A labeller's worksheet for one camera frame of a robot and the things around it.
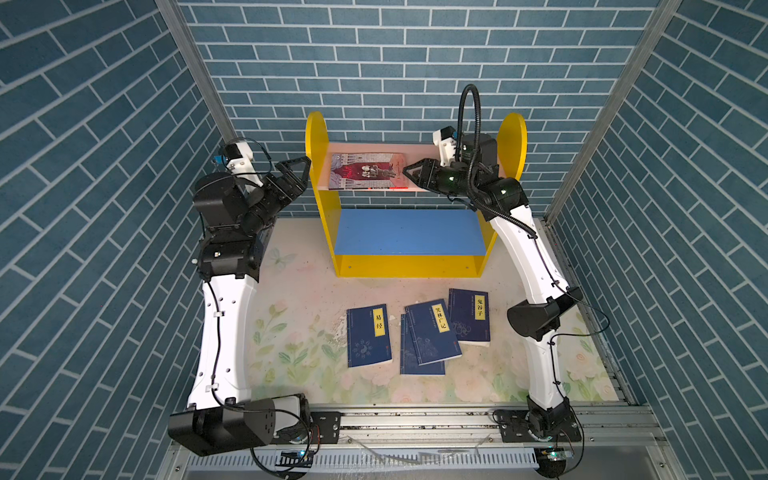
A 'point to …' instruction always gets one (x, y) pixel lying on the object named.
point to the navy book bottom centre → (409, 363)
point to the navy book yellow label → (432, 332)
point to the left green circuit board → (298, 459)
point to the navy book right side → (469, 311)
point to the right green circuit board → (551, 461)
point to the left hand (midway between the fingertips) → (312, 168)
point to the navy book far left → (368, 341)
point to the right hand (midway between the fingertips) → (411, 172)
